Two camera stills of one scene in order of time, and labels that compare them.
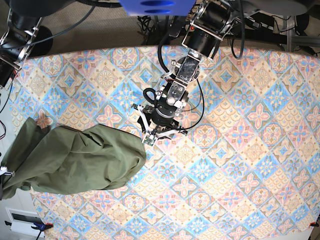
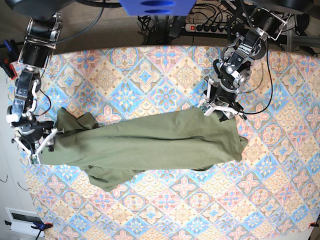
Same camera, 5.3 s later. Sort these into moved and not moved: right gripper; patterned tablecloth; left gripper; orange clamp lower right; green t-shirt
Moved: right gripper; left gripper; green t-shirt
Not moved: patterned tablecloth; orange clamp lower right
